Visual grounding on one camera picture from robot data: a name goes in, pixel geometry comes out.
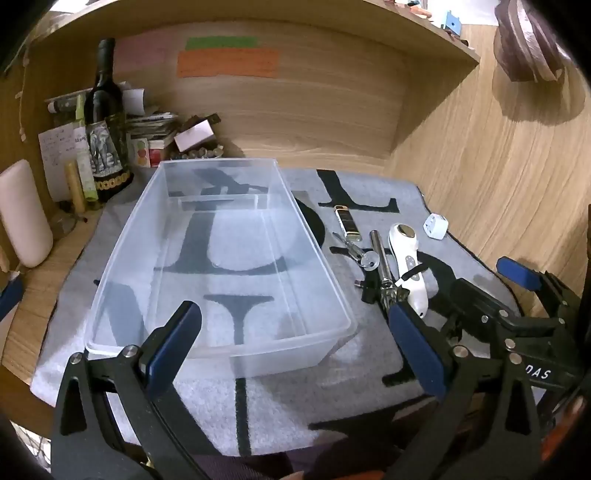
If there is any white plug adapter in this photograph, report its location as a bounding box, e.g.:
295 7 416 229
423 212 450 241

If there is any green sticky note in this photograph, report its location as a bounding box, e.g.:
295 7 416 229
186 37 258 51

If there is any tray of small round pieces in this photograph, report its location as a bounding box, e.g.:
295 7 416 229
173 145 225 160

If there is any pale green tube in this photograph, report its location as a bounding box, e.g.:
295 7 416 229
75 95 100 204

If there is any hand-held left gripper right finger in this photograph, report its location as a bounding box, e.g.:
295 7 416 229
387 300 546 480

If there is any beige wooden stick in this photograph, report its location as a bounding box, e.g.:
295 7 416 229
65 161 87 214

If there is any dark blue object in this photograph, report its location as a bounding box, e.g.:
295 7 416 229
0 277 24 319

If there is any silver key bunch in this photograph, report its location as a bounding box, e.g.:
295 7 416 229
331 232 378 272

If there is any stack of books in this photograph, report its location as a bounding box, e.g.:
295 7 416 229
121 111 182 168

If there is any white handheld device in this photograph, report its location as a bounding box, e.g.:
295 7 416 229
388 223 430 320

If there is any wooden shelf board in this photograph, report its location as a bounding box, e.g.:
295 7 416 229
28 0 482 88

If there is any clear plastic storage bin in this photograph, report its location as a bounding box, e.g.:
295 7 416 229
84 158 358 376

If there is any small open cardboard box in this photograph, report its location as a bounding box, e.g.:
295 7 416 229
173 113 222 153

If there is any small blue box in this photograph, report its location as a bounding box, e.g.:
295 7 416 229
441 10 465 35

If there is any handwritten white note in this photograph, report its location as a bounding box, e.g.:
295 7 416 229
38 127 79 201

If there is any brown striped hanging object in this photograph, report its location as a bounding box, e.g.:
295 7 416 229
493 0 573 84

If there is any hanging beaded string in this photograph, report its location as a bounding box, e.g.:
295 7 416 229
14 41 33 144

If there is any dark wine bottle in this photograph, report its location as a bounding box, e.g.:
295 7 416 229
84 38 134 204

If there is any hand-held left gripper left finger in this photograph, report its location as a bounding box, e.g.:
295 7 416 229
51 300 218 480

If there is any grey mat with black letters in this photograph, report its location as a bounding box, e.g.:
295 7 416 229
30 167 522 457

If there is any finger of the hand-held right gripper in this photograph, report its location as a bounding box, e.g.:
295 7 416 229
434 277 520 346
496 257 583 325

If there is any pink sticky note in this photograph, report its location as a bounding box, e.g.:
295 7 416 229
113 41 167 70

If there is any black and gold lighter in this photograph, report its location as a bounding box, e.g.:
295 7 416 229
335 204 362 243

